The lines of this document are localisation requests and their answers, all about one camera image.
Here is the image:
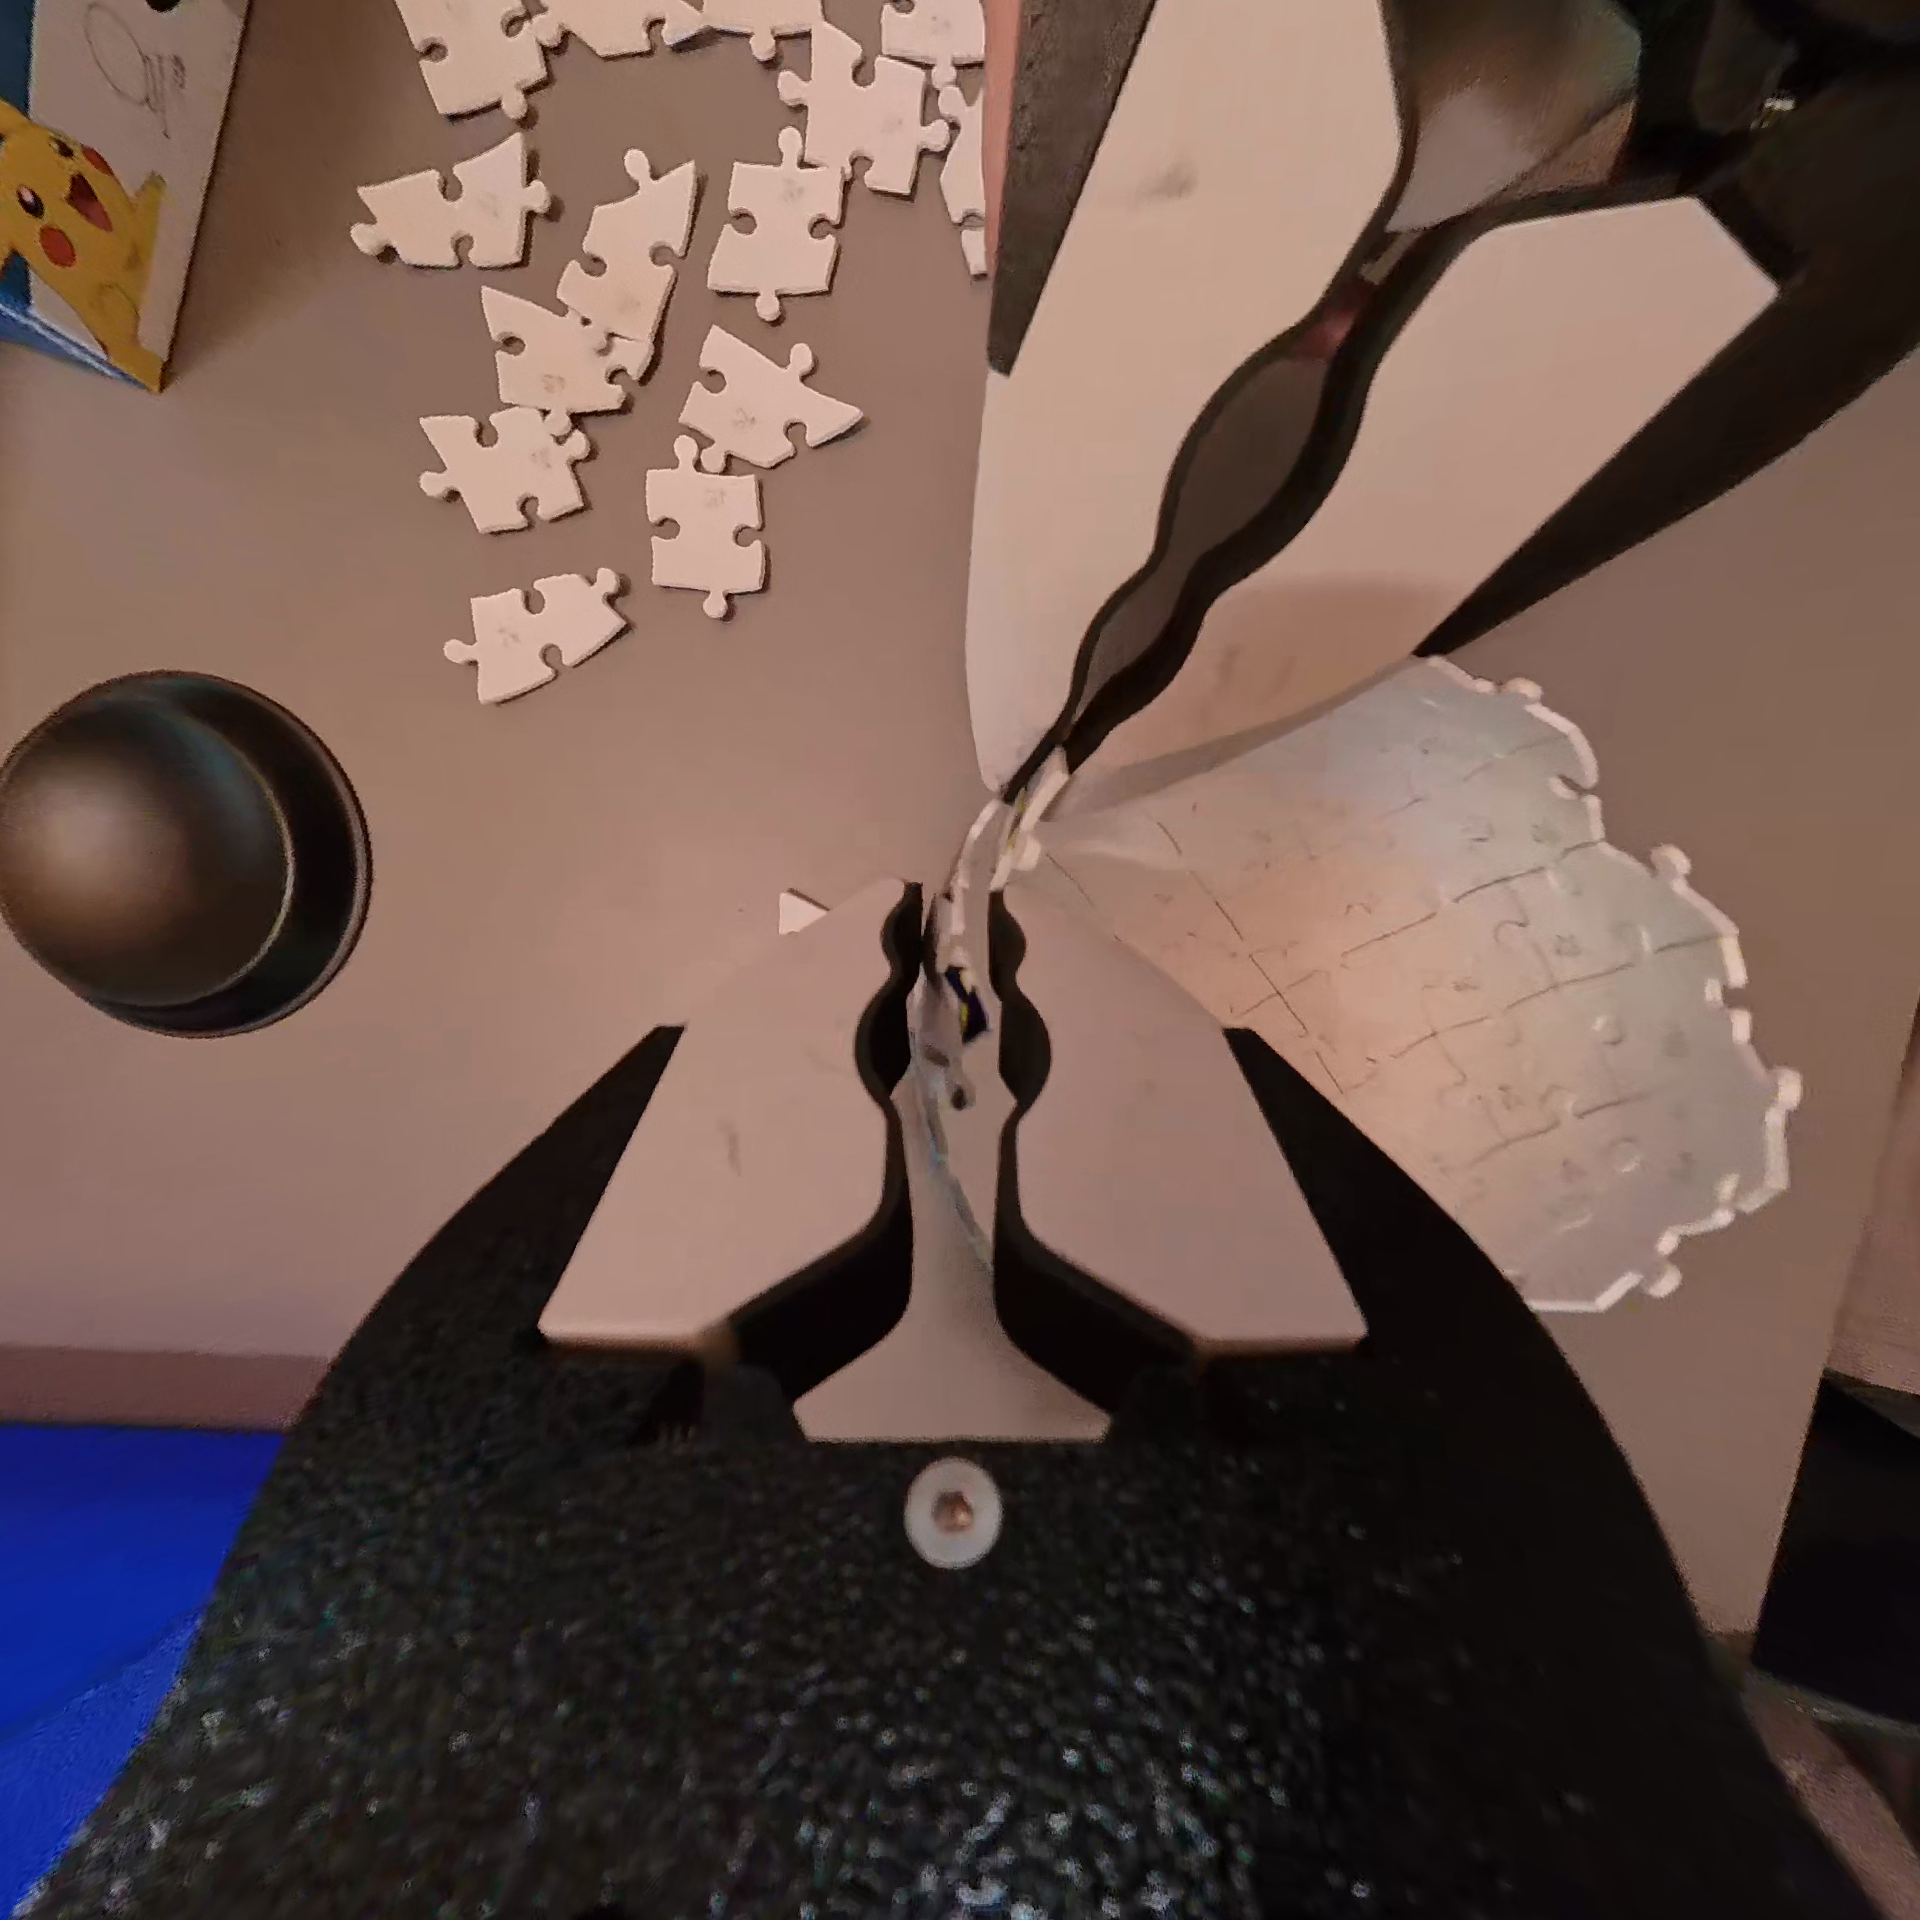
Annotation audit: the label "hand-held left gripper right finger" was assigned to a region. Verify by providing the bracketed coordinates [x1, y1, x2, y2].
[983, 894, 1371, 1413]

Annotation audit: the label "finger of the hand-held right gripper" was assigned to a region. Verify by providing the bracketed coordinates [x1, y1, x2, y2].
[965, 0, 1418, 799]
[1038, 189, 1786, 790]

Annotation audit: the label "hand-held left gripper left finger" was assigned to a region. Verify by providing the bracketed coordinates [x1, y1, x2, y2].
[539, 879, 921, 1400]

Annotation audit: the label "half-built cartoon puzzle ball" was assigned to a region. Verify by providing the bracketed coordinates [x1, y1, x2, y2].
[902, 655, 1802, 1313]

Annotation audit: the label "black round ball stand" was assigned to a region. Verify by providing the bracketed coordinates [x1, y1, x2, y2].
[0, 672, 376, 1034]

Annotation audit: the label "scattered loose puzzle pieces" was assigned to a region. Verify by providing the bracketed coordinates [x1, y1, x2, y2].
[350, 0, 994, 707]

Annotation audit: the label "colourful cartoon puzzle box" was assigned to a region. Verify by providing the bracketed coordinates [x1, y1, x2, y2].
[0, 0, 255, 393]

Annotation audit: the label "blue plastic bin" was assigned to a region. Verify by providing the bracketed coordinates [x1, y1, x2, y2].
[0, 1426, 287, 1861]

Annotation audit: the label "black chair part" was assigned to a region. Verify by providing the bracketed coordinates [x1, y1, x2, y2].
[1753, 1378, 1920, 1683]

